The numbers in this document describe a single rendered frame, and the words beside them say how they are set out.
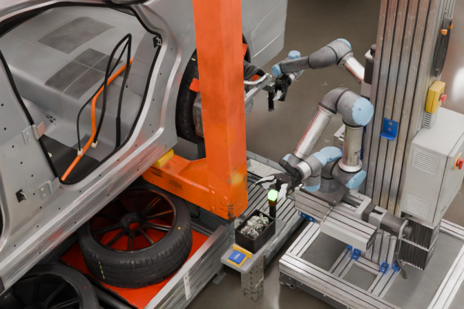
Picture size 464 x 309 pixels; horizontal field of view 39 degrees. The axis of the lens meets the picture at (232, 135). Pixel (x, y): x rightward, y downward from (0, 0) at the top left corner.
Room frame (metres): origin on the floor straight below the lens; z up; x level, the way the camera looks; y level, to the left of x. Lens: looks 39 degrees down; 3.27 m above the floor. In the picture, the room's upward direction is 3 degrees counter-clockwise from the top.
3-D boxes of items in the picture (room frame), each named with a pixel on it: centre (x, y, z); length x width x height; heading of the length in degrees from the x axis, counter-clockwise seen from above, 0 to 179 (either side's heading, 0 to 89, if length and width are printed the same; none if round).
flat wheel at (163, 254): (2.65, 0.60, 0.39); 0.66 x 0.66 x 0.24
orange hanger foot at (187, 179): (2.87, 0.31, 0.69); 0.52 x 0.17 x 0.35; 53
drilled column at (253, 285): (2.46, -0.08, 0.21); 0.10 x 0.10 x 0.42; 53
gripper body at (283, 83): (3.41, -0.34, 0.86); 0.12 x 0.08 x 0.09; 145
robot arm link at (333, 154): (2.52, -0.50, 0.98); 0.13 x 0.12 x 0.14; 38
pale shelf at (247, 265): (2.48, -0.09, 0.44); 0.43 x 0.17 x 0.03; 143
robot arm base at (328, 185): (2.53, -0.50, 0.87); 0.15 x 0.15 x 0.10
